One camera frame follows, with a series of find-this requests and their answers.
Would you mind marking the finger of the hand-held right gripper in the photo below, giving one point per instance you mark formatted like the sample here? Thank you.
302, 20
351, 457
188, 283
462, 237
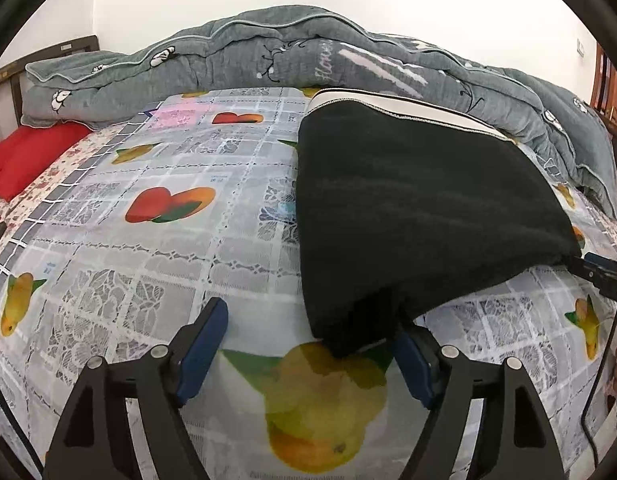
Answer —
595, 260
603, 282

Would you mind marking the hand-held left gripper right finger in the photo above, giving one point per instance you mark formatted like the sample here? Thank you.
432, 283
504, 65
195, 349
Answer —
413, 367

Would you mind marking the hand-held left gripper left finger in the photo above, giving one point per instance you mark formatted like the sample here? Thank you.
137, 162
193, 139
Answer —
203, 352

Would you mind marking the black pants with white stripe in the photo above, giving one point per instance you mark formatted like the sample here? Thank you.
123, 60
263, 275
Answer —
413, 210

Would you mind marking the fruit print bed sheet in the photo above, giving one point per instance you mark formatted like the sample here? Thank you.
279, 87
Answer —
138, 270

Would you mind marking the brown wooden footboard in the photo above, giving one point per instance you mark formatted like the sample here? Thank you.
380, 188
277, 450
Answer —
608, 95

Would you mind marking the red pillow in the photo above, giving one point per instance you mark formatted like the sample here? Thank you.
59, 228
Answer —
28, 157

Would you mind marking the grey quilt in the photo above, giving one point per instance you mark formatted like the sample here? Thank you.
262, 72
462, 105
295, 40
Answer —
268, 50

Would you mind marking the dark wooden headboard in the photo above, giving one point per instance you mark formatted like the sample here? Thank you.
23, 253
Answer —
8, 77

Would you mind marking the white wall socket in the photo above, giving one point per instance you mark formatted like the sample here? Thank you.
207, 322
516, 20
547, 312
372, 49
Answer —
581, 47

